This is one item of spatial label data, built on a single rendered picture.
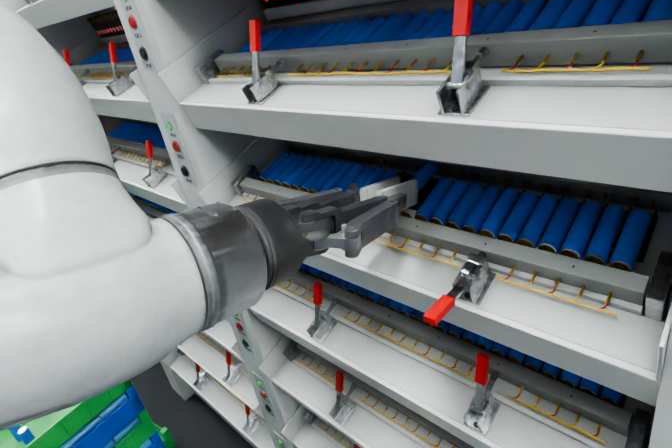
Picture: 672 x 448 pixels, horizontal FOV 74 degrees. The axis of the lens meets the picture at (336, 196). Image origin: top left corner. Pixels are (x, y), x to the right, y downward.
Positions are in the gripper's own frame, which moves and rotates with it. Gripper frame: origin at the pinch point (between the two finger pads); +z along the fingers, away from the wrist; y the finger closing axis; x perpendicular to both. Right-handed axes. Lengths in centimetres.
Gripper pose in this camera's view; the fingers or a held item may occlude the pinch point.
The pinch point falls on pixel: (389, 196)
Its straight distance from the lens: 51.0
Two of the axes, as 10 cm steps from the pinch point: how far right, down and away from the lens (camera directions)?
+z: 6.9, -2.3, 6.9
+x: 0.3, 9.6, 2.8
